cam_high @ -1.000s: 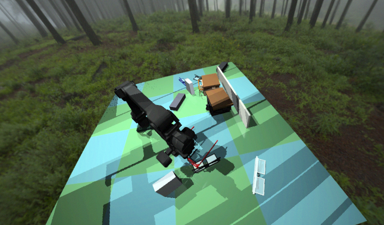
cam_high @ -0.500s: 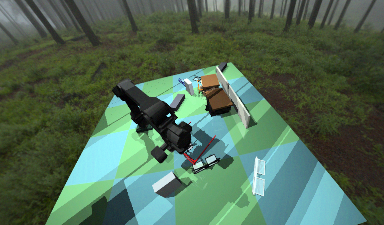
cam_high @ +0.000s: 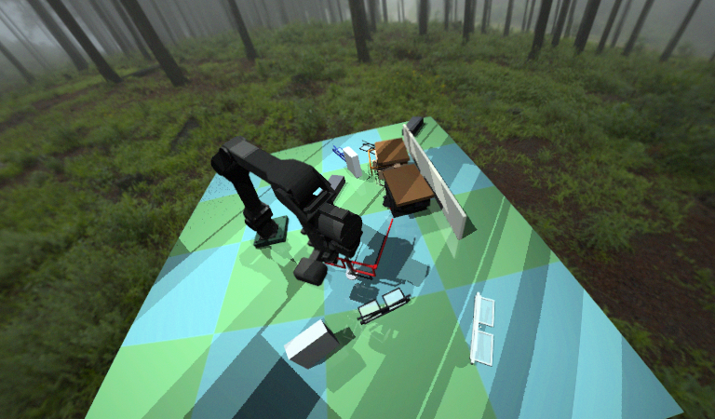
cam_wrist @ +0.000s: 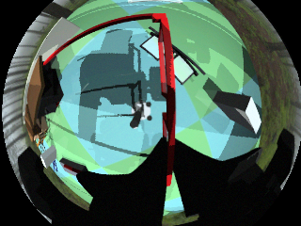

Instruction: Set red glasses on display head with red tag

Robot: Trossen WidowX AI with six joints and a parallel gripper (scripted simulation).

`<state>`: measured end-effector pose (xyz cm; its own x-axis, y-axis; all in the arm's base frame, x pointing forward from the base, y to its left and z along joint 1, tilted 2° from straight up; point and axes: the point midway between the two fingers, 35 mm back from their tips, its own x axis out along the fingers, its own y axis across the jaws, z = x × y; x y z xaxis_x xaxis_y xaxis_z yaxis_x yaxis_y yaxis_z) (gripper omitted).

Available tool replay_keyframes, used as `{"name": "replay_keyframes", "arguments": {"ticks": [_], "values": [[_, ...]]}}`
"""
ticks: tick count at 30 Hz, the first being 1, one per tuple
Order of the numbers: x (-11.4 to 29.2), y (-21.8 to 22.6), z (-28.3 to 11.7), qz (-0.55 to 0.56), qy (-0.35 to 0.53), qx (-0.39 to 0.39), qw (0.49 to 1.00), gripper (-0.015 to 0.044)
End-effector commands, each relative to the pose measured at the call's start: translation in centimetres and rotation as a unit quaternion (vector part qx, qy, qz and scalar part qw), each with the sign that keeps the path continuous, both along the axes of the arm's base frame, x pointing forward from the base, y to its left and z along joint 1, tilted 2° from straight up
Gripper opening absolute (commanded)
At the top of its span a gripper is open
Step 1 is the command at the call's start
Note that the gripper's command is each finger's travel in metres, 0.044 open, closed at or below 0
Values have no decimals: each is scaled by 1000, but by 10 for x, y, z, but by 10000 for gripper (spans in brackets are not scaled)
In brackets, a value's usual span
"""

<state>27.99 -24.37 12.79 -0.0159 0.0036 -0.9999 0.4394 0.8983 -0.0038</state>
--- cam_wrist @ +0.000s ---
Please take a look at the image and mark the white flat panel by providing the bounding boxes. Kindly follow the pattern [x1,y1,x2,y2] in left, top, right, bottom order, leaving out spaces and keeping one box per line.
[23,18,80,124]

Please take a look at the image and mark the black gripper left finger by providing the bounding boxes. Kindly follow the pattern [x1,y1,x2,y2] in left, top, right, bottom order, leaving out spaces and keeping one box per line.
[76,137,168,219]

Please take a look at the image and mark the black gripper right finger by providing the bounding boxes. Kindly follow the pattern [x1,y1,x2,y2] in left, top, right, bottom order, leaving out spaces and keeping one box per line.
[173,139,262,218]

